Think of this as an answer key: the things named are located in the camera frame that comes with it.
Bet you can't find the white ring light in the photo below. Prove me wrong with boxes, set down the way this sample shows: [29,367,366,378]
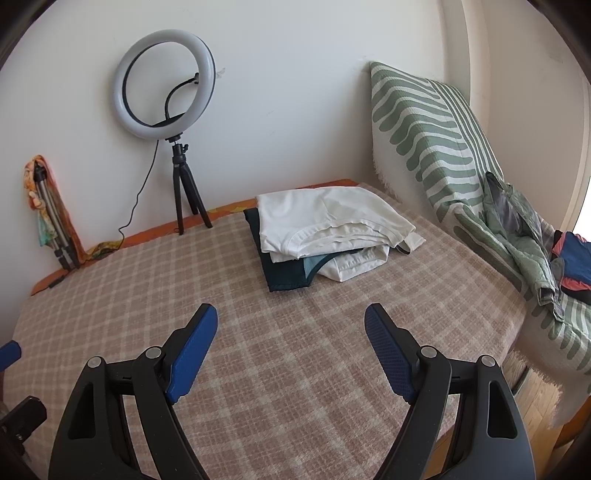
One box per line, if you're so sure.
[111,29,216,140]

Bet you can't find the white t-shirt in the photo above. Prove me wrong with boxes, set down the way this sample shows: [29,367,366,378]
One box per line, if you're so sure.
[256,186,425,263]

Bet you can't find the black mini tripod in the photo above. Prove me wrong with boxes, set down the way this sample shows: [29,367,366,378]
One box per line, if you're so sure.
[167,134,212,235]

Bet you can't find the colourful orange scarf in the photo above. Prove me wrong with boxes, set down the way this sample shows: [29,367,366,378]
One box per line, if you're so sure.
[23,155,123,271]

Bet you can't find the red blue garment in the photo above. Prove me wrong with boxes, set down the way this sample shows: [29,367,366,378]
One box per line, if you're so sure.
[551,230,591,305]

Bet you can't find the silver folded tripod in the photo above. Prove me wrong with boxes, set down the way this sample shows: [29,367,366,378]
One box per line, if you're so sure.
[33,161,76,271]

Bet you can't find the folded dark green garment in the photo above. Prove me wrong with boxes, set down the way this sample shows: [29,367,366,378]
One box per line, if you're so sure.
[243,208,390,292]

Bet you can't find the green white patterned cushion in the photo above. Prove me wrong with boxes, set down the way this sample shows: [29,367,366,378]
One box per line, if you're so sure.
[369,62,590,376]

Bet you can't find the green quilted jacket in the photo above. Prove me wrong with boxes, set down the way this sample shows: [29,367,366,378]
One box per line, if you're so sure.
[483,172,564,321]

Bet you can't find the orange floral bed sheet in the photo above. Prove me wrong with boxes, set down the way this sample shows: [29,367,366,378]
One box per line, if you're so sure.
[30,179,359,296]

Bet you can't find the black ring light cable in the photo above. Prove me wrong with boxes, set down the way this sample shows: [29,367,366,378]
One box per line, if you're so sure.
[117,140,160,250]

